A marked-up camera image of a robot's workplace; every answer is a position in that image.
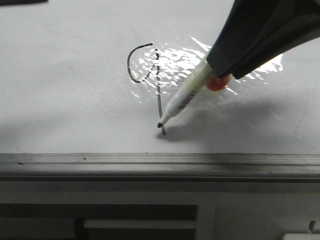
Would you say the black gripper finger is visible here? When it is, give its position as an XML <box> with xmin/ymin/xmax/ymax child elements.
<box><xmin>232</xmin><ymin>14</ymin><xmax>320</xmax><ymax>79</ymax></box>
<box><xmin>206</xmin><ymin>0</ymin><xmax>320</xmax><ymax>77</ymax></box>

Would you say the white black whiteboard marker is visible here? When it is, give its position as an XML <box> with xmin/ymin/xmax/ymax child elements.
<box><xmin>157</xmin><ymin>57</ymin><xmax>216</xmax><ymax>128</ymax></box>

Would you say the red magnet taped to marker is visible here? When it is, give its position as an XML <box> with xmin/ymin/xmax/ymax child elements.
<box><xmin>205</xmin><ymin>75</ymin><xmax>230</xmax><ymax>92</ymax></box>

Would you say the white plastic marker tray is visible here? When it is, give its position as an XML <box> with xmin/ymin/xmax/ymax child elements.
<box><xmin>282</xmin><ymin>220</ymin><xmax>320</xmax><ymax>240</ymax></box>

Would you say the white whiteboard with aluminium frame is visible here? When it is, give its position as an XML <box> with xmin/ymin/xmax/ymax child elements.
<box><xmin>0</xmin><ymin>0</ymin><xmax>320</xmax><ymax>180</ymax></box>

